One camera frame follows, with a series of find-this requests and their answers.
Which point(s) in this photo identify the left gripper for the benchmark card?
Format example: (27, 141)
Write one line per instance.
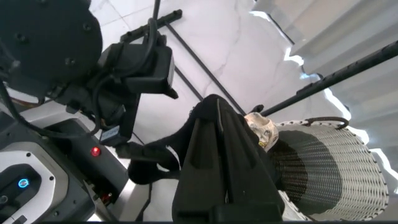
(109, 105)

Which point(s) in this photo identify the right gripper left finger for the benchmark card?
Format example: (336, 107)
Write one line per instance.
(199, 186)

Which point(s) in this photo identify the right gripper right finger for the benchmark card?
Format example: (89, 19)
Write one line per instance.
(248, 186)

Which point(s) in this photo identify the black garment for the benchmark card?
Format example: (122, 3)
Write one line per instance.
(199, 109)

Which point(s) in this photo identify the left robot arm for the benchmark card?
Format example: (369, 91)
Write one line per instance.
(46, 40)

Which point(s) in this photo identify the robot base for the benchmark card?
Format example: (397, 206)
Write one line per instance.
(46, 161)

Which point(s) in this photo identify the white laundry basket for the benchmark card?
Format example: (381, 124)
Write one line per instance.
(357, 161)

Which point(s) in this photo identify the black clothes rack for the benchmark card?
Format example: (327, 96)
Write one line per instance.
(342, 74)

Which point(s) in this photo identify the cream printed garment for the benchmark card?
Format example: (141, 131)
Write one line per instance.
(264, 130)

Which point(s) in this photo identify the white curtain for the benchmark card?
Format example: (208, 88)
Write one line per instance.
(342, 25)

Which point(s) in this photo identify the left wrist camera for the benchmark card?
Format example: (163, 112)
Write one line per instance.
(146, 71)

